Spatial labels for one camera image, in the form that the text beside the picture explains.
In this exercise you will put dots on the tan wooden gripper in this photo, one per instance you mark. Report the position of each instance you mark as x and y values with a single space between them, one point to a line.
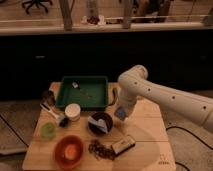
128 104

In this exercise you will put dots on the blue grey sponge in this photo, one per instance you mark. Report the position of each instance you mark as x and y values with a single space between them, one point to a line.
120 113

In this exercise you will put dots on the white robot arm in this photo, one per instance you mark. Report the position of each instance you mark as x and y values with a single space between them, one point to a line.
133 83

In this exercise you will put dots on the white plastic cup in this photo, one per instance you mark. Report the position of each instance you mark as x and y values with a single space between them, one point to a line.
72 111

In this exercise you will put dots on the green plastic cup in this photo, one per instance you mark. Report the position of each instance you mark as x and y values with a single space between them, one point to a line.
48 131

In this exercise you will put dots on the green pepper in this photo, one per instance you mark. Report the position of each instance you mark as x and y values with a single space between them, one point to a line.
115 96

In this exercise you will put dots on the dark brown bowl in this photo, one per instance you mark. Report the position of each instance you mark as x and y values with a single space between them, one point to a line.
106 117

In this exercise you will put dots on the blue white crumpled cloth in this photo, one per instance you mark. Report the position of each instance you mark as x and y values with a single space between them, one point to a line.
97 126

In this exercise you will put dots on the green plastic tray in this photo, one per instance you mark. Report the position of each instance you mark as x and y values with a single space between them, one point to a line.
92 94

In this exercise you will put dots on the wooden block eraser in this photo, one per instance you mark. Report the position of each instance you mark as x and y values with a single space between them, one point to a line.
123 145

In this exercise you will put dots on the small silver item in tray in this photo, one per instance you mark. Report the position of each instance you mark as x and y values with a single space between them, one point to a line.
75 85

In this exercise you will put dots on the orange plastic bowl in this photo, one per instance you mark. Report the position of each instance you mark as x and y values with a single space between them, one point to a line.
69 152

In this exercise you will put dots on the black office chair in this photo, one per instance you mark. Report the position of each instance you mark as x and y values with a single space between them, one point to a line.
29 3

